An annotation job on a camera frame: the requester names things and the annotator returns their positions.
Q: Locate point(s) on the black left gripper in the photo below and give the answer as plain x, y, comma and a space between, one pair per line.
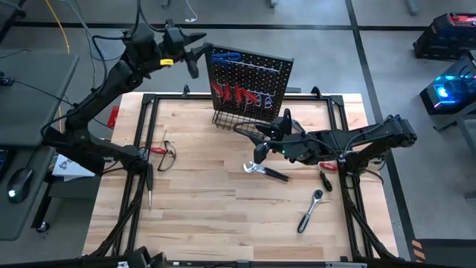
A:
173, 39

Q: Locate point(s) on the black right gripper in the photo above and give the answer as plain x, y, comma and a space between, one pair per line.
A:
287, 136

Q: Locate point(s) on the black metal pegboard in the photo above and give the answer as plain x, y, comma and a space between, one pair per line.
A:
267, 80

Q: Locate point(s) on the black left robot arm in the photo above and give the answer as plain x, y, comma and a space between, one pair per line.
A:
111, 80

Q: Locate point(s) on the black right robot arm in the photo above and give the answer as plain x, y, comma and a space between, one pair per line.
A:
372, 134

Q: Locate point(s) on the clear safety glasses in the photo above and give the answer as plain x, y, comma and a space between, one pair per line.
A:
174, 152

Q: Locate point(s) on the silver ratchet with black grip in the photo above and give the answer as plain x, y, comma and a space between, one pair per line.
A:
303, 223

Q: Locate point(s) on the red flat object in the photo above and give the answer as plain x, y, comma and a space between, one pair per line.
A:
113, 117

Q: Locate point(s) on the grey desk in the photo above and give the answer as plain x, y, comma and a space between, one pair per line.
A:
33, 97

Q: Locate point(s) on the black bulky object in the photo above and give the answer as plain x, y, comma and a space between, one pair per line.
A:
145, 258

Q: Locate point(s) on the white printed paper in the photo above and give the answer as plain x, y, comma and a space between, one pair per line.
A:
68, 169

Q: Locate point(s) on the blue-lit computer case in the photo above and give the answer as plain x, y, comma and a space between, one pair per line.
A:
457, 97

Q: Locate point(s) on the black storage crate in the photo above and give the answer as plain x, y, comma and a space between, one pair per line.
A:
442, 41

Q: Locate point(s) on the small black desk device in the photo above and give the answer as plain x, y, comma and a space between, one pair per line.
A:
5, 80

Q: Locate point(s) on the black hazard-striped mat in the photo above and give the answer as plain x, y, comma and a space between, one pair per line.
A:
446, 251

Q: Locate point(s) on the black computer mouse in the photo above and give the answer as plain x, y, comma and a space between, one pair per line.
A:
20, 182

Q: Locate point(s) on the black caster wheel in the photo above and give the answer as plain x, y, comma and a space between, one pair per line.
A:
42, 227

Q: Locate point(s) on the chrome hook rail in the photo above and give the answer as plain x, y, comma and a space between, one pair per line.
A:
260, 67

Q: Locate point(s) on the silver metal bracket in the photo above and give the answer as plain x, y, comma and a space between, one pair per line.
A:
346, 265

